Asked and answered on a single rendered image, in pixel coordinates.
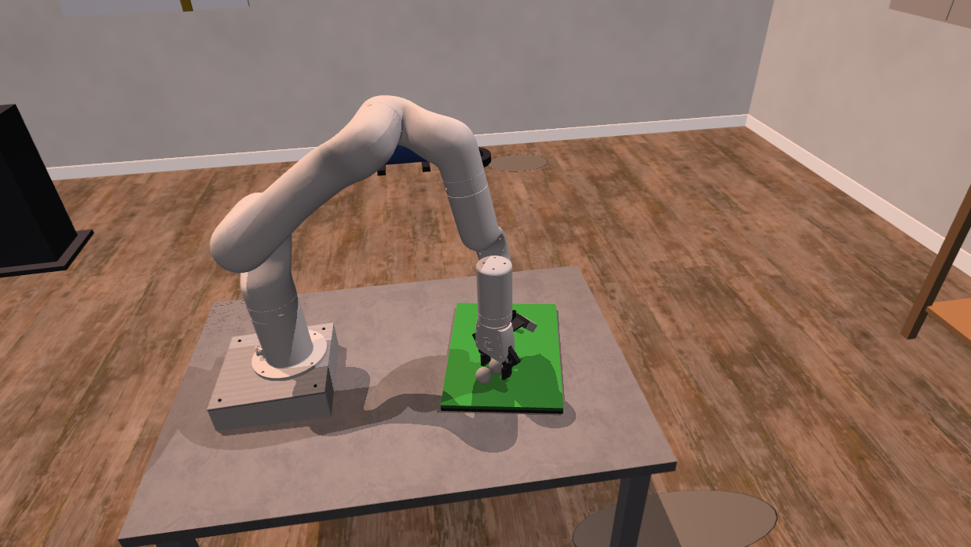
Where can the green mat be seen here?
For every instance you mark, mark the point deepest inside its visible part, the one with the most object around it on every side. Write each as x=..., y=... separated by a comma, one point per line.
x=535, y=384

